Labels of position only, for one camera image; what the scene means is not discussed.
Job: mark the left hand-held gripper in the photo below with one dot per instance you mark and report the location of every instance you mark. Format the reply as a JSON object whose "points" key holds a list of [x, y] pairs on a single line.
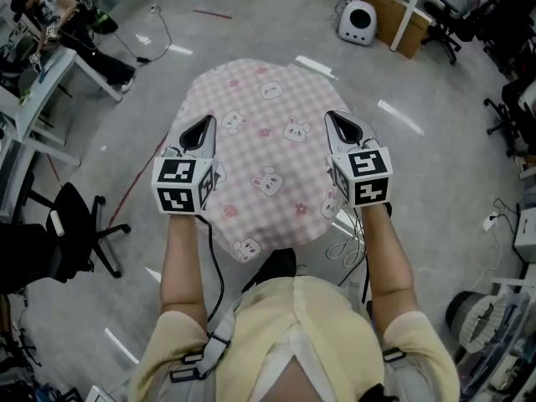
{"points": [[176, 182]]}

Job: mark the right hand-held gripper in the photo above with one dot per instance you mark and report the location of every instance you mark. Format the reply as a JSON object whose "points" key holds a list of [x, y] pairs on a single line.
{"points": [[370, 178]]}

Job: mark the pink checked bear-print tablecloth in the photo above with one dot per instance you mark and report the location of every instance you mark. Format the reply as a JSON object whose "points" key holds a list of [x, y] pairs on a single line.
{"points": [[268, 161]]}

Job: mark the person's left forearm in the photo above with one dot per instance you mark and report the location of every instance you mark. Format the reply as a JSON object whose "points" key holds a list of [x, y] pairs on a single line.
{"points": [[180, 262]]}

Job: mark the person's right forearm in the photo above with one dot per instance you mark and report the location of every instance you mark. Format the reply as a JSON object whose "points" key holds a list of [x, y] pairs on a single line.
{"points": [[385, 258]]}

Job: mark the white pet carrier backpack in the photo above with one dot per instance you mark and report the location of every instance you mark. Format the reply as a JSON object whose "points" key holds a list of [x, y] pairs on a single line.
{"points": [[349, 34]]}

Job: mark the brown cardboard box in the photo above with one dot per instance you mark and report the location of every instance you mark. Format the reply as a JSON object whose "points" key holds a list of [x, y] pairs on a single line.
{"points": [[377, 6]]}

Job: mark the black office chair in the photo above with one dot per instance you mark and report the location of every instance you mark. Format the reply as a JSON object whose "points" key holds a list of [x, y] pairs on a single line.
{"points": [[515, 99], [71, 220], [448, 32]]}

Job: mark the black green-trimmed bag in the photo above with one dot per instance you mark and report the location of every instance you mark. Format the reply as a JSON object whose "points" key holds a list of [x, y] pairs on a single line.
{"points": [[104, 23]]}

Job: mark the person's black shoe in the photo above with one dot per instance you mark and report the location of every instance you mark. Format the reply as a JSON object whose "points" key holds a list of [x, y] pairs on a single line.
{"points": [[274, 268]]}

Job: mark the white office desk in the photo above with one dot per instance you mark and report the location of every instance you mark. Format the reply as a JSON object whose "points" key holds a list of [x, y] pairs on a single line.
{"points": [[50, 78], [419, 0]]}

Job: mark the white power adaptor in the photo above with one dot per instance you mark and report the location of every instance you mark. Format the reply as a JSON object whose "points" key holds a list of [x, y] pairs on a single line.
{"points": [[489, 222]]}

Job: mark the person's light short-sleeved shirt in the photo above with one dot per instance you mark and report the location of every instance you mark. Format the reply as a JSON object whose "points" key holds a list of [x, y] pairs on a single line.
{"points": [[301, 316]]}

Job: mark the white box unit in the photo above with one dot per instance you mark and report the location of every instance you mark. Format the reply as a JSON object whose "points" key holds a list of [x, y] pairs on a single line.
{"points": [[527, 233]]}

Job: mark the black bin with white frill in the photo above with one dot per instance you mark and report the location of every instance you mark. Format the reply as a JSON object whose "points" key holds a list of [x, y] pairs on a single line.
{"points": [[460, 308]]}

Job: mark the clear plastic storage bin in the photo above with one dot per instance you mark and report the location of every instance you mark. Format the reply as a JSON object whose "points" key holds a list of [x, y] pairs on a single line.
{"points": [[511, 350]]}

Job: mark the white storage unit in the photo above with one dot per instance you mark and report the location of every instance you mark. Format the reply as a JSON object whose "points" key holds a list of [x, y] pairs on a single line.
{"points": [[98, 394]]}

